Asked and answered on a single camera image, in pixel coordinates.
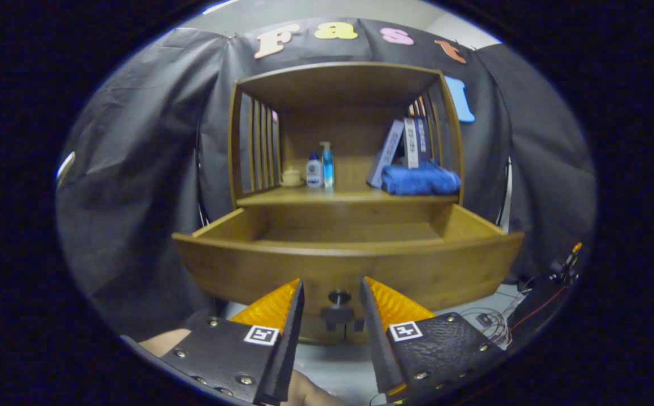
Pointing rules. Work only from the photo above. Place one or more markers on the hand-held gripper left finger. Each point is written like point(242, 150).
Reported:
point(287, 349)

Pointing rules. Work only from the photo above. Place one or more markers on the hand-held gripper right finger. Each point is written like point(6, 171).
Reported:
point(383, 349)

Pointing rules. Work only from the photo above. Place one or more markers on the wooden drawer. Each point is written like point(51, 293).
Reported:
point(236, 265)

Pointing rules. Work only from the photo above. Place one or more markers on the wooden countertop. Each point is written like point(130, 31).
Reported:
point(349, 196)

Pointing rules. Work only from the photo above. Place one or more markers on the wooden cabinet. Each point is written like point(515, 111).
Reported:
point(338, 84)

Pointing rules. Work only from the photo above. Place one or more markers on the small beige lidded pot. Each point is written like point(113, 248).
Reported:
point(291, 177)

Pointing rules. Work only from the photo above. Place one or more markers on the blue towel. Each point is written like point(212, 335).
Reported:
point(417, 180)

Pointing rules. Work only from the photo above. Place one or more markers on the white bottle with blue cap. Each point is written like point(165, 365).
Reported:
point(314, 172)

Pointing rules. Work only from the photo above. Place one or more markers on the black light stand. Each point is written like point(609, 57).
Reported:
point(198, 186)
point(499, 208)

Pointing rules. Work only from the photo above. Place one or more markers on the blue pump bottle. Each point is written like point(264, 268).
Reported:
point(328, 166)

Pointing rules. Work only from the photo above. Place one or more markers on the lavender book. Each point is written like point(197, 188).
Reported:
point(386, 152)

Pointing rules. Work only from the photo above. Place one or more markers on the black and orange clamp tool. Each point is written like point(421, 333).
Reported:
point(566, 268)

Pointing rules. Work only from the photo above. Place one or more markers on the white spine book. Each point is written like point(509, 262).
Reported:
point(411, 141)

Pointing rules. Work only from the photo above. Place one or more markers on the black backdrop cloth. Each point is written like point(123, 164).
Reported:
point(135, 197)

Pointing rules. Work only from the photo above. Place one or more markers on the dark blue book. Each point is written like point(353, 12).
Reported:
point(424, 138)

